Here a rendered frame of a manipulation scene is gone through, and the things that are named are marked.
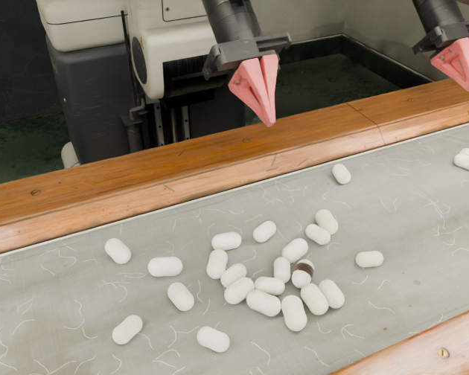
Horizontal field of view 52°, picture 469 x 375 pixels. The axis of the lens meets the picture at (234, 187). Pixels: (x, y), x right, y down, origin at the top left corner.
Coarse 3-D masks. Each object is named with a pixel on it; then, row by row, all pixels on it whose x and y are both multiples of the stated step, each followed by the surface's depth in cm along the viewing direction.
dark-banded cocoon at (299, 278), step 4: (300, 260) 52; (304, 260) 52; (308, 260) 52; (312, 264) 52; (296, 272) 51; (300, 272) 51; (304, 272) 51; (292, 276) 51; (296, 276) 51; (300, 276) 50; (304, 276) 51; (308, 276) 51; (292, 280) 51; (296, 280) 51; (300, 280) 50; (304, 280) 50; (308, 280) 51; (296, 284) 51; (300, 284) 51; (304, 284) 51
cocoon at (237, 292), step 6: (234, 282) 50; (240, 282) 50; (246, 282) 50; (252, 282) 50; (228, 288) 49; (234, 288) 49; (240, 288) 49; (246, 288) 49; (252, 288) 50; (228, 294) 49; (234, 294) 49; (240, 294) 49; (246, 294) 49; (228, 300) 49; (234, 300) 49; (240, 300) 49
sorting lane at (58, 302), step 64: (256, 192) 65; (320, 192) 65; (384, 192) 65; (448, 192) 65; (0, 256) 56; (64, 256) 56; (192, 256) 56; (256, 256) 56; (320, 256) 56; (384, 256) 55; (448, 256) 55; (0, 320) 48; (64, 320) 48; (192, 320) 48; (256, 320) 48; (320, 320) 48; (384, 320) 48
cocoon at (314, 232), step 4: (312, 224) 57; (308, 228) 57; (312, 228) 57; (316, 228) 57; (320, 228) 57; (308, 232) 57; (312, 232) 57; (316, 232) 56; (320, 232) 56; (324, 232) 56; (308, 236) 57; (312, 236) 57; (316, 236) 56; (320, 236) 56; (324, 236) 56; (328, 236) 56; (316, 240) 56; (320, 240) 56; (324, 240) 56; (328, 240) 56; (320, 244) 57; (324, 244) 56
